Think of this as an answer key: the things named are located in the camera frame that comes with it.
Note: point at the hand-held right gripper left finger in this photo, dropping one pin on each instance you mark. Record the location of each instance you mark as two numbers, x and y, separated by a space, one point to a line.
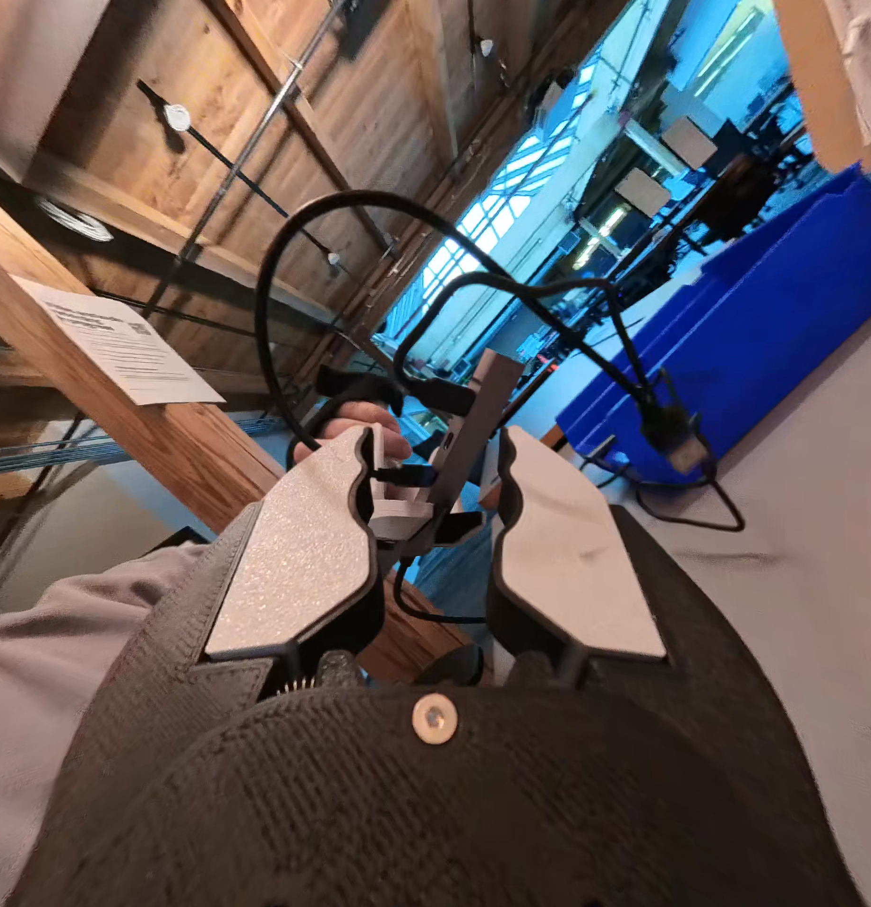
301 545

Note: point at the wooden post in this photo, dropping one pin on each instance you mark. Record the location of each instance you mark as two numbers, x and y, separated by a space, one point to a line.
159 439

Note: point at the silver air duct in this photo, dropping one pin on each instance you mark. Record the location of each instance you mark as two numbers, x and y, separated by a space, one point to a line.
74 221

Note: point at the blue plastic bin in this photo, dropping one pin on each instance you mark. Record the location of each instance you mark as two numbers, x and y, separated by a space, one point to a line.
747 340

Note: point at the person's left hand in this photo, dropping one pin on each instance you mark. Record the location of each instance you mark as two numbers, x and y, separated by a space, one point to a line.
350 418

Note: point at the wooden document board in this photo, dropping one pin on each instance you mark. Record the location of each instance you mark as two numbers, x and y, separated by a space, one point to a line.
804 71

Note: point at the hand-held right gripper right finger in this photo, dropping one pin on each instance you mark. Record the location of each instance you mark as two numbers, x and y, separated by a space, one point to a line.
577 560

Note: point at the grey USB hub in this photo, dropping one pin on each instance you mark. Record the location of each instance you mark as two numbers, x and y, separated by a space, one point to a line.
478 425

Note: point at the white ceiling sensor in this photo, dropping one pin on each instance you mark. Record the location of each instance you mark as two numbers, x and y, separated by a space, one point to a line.
177 117

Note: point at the white paper notice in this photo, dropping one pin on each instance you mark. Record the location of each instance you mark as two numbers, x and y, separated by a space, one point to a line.
124 340

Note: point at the pale display board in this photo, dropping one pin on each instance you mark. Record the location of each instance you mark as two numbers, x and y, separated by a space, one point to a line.
690 142
642 191

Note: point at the person's left forearm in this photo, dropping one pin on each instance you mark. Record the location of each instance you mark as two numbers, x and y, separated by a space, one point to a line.
53 673

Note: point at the printed instruction sheets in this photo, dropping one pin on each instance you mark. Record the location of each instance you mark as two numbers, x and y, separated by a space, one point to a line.
864 64

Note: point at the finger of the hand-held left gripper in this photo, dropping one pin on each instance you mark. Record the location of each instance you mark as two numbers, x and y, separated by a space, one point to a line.
493 482
400 521

